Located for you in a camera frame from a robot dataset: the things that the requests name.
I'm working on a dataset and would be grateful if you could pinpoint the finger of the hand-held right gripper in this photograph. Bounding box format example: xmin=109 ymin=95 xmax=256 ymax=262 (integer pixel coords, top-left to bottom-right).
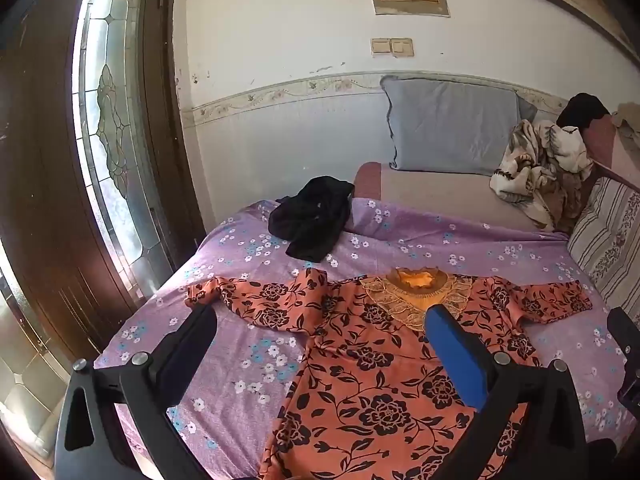
xmin=606 ymin=306 xmax=640 ymax=362
xmin=616 ymin=360 xmax=640 ymax=418

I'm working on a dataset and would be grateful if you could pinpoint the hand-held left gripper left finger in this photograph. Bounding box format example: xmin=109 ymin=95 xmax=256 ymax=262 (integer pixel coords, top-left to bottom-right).
xmin=52 ymin=302 xmax=219 ymax=480

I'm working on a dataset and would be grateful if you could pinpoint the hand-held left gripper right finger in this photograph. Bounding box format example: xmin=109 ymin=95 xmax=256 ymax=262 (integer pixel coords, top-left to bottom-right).
xmin=424 ymin=303 xmax=592 ymax=480

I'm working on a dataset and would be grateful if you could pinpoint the orange black floral dress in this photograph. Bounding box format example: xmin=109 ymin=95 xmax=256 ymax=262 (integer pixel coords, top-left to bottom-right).
xmin=185 ymin=267 xmax=594 ymax=480

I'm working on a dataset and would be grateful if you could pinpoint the purple floral bed sheet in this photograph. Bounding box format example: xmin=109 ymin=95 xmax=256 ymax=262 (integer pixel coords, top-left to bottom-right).
xmin=92 ymin=199 xmax=640 ymax=480

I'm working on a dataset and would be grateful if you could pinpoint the striped floral pillow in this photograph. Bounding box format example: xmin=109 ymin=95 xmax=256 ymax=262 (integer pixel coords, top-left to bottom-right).
xmin=567 ymin=175 xmax=640 ymax=312

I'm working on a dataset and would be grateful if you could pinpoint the brown mattress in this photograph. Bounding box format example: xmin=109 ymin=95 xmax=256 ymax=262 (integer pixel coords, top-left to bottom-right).
xmin=352 ymin=161 xmax=567 ymax=235

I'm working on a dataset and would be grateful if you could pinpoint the black garment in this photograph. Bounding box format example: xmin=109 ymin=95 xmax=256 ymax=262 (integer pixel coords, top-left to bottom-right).
xmin=268 ymin=176 xmax=355 ymax=264

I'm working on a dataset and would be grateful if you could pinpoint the frosted glass door panel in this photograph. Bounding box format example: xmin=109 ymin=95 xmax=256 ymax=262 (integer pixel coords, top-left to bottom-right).
xmin=0 ymin=242 xmax=77 ymax=466

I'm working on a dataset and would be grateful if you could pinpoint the beige floral fleece blanket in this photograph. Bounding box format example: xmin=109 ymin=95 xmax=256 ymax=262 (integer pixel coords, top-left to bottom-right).
xmin=489 ymin=120 xmax=594 ymax=234

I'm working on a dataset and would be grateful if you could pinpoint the pink cloth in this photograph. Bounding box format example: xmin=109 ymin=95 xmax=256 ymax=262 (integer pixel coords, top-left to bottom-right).
xmin=581 ymin=114 xmax=640 ymax=187

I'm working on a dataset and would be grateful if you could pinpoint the wooden door with stained glass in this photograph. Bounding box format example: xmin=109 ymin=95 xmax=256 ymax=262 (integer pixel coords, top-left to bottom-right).
xmin=0 ymin=0 xmax=209 ymax=377

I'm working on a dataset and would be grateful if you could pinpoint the beige cloth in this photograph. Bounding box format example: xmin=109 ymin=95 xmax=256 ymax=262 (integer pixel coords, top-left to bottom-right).
xmin=612 ymin=102 xmax=640 ymax=147

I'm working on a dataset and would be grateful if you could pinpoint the dark cloth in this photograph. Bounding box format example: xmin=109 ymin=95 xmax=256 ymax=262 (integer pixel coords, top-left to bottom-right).
xmin=556 ymin=92 xmax=612 ymax=132

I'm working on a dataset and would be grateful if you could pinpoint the grey pillow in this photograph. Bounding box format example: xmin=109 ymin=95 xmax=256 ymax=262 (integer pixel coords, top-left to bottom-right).
xmin=380 ymin=75 xmax=539 ymax=176

